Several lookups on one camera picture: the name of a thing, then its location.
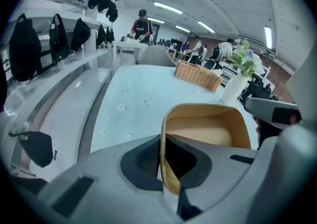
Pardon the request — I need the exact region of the large black hanging bag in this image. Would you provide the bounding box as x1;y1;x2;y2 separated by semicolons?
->
9;13;43;82

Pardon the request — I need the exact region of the wicker basket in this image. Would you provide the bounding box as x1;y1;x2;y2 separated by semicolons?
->
175;59;224;92

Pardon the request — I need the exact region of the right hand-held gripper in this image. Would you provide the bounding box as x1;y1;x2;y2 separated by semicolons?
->
244;49;317;130

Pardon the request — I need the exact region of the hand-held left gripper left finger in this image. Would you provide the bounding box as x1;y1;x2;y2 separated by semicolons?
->
39;133;164;224

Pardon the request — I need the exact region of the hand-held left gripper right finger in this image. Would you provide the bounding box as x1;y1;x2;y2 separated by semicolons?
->
164;134;260;222

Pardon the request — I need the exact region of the light floral table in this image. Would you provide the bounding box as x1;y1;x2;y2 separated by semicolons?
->
90;64;259;155

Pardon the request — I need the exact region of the grey chair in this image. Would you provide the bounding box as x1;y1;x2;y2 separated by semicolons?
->
137;45;177;68

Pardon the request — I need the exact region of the ceiling light panel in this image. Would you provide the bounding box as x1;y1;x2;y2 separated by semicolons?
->
264;26;273;50
154;1;184;15
197;20;216;34

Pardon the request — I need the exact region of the white shelf unit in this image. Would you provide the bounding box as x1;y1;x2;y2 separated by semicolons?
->
0;0;117;176

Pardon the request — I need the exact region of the black office chair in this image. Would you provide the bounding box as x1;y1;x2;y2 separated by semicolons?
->
244;79;272;100

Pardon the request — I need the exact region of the small white table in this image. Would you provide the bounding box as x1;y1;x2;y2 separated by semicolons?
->
112;39;149;63

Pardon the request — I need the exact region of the small black hanging bag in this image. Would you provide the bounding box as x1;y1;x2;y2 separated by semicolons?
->
96;24;107;46
106;26;115;44

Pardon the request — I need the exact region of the artificial flower bouquet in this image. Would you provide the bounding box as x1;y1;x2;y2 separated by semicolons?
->
229;39;265;79

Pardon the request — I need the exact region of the white vase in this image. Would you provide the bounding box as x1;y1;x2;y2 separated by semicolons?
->
220;71;249;107

